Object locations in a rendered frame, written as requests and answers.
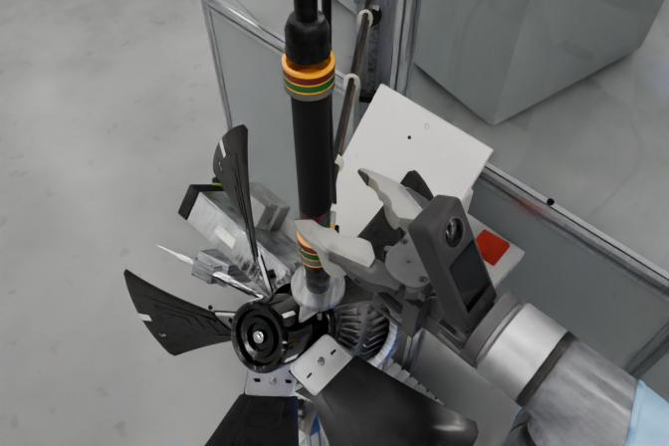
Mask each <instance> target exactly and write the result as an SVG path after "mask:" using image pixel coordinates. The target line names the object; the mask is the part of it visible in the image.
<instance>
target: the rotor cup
mask: <svg viewBox="0 0 669 446"><path fill-rule="evenodd" d="M290 288H291V283H289V284H286V285H283V286H281V287H280V288H279V289H277V290H276V291H275V292H274V295H271V296H268V297H264V298H260V299H257V300H253V301H249V302H247V303H245V304H244V305H243V306H241V307H240V308H239V309H238V310H237V312H236V313H235V315H234V317H233V320H232V324H231V341H232V345H233V348H234V351H235V353H236V355H237V357H238V358H239V360H240V361H241V362H242V363H243V364H244V365H245V366H246V367H247V368H248V369H250V370H252V371H254V372H256V373H271V372H274V371H276V370H278V369H280V368H283V367H285V366H287V365H289V364H291V363H294V362H295V361H296V360H297V359H298V358H299V357H300V356H301V355H302V354H304V353H305V352H306V351H307V350H308V349H309V348H310V347H311V346H312V345H313V344H314V343H315V342H316V341H317V340H318V339H319V338H320V337H321V336H323V335H330V336H331V337H333V338H335V329H336V325H335V313H334V310H333V308H331V309H329V310H327V311H324V312H323V313H322V319H321V320H318V318H316V319H315V320H314V321H312V322H311V323H310V324H309V325H308V326H307V327H305V328H303V323H304V322H302V323H300V322H299V314H300V307H301V306H300V305H299V304H298V303H297V302H296V301H295V299H294V297H293V294H292V288H291V291H290V292H289V289H290ZM291 311H294V312H295V315H293V316H290V317H287V318H284V317H283V316H282V314H285V313H288V312H291ZM255 331H260V332H261V333H262V334H263V336H264V340H263V342H261V343H256V342H255V341H254V338H253V335H254V332H255ZM296 354H297V355H298V356H297V357H296V358H294V359H292V360H289V361H287V362H285V361H286V359H287V358H289V357H292V356H294V355H296Z"/></svg>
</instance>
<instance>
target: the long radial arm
mask: <svg viewBox="0 0 669 446"><path fill-rule="evenodd" d="M187 221H188V222H189V223H190V224H191V225H192V226H194V227H195V228H196V229H197V230H198V231H199V232H200V233H201V234H202V235H203V236H204V237H205V238H207V239H208V240H209V241H210V242H211V243H212V244H213V245H214V246H215V247H216V248H217V249H218V250H220V251H221V252H222V253H223V254H224V255H225V256H226V257H227V258H228V259H229V260H230V261H231V262H233V263H234V264H235V265H236V266H237V267H238V268H239V269H240V270H241V271H242V272H243V273H245V274H246V275H247V276H248V277H249V278H250V279H251V280H252V281H253V282H254V283H255V284H256V285H258V286H259V287H260V288H261V289H262V290H263V291H264V292H265V293H266V294H267V295H268V296H271V295H269V292H268V289H267V286H266V283H265V280H263V281H260V277H259V275H261V274H263V273H262V270H261V266H260V264H259V263H257V262H256V261H255V262H254V260H253V256H252V253H251V249H250V245H249V242H248V238H247V235H246V233H245V230H244V227H243V225H242V223H241V221H240V219H239V216H238V214H237V212H236V210H235V209H233V208H232V207H231V206H230V199H229V197H228V196H227V194H226V192H225V191H207V192H199V194H198V197H197V199H196V201H195V203H194V206H193V208H192V210H191V212H190V215H189V217H188V219H187ZM254 229H255V234H256V240H257V245H258V250H259V255H263V258H264V261H265V265H266V268H267V271H269V270H272V269H274V271H275V274H276V278H274V279H271V280H270V281H271V284H272V287H273V290H274V291H276V290H277V289H278V287H277V285H282V283H281V282H280V279H285V277H284V275H289V272H288V271H294V268H295V267H294V265H293V264H294V263H297V262H299V260H301V259H300V256H299V251H298V243H296V242H295V241H294V240H293V239H292V238H290V237H289V236H288V235H287V234H286V233H284V232H283V231H282V230H281V229H280V230H276V231H269V230H267V229H259V228H258V227H255V226H254ZM285 280H286V279H285Z"/></svg>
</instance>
